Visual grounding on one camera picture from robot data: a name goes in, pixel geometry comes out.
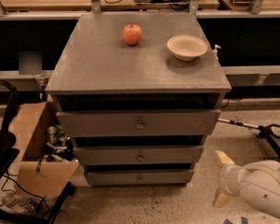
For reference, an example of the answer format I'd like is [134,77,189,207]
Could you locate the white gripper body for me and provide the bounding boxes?
[218,164,249,196]

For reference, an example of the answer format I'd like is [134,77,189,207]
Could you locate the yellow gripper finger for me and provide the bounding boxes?
[214,150,234,167]
[213,188,235,208]

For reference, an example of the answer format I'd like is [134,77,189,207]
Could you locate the grey bottom drawer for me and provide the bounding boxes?
[85,170,194,186]

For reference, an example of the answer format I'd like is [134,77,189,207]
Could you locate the grey drawer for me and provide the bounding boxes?
[57,109,220,137]
[74,145,203,165]
[85,170,194,186]

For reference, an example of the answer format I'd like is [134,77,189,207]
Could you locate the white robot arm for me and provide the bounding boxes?
[213,150,280,219]

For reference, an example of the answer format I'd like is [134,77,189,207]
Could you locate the grey top drawer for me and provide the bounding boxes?
[57,109,220,137]

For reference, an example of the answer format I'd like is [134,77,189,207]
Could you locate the grey drawer cabinet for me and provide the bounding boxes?
[46,12,231,174]

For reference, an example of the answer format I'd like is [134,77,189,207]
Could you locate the grey middle drawer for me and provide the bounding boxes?
[74,145,203,165]

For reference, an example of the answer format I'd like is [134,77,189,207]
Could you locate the black floor stand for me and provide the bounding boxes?
[218,119,280,159]

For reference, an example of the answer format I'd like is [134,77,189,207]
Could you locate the white pump bottle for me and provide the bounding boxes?
[213,44,221,60]

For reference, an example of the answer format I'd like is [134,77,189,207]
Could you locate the white paper bowl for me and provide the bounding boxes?
[167,35,208,61]

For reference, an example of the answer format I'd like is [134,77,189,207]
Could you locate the red apple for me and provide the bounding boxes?
[122,23,142,46]

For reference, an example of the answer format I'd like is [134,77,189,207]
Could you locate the cans inside cardboard box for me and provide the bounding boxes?
[44,125,75,161]

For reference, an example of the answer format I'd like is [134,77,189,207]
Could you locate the brown cardboard box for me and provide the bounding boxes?
[10,102,78,197]

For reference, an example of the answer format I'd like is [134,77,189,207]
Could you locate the black cart frame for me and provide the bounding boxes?
[0,79,75,224]

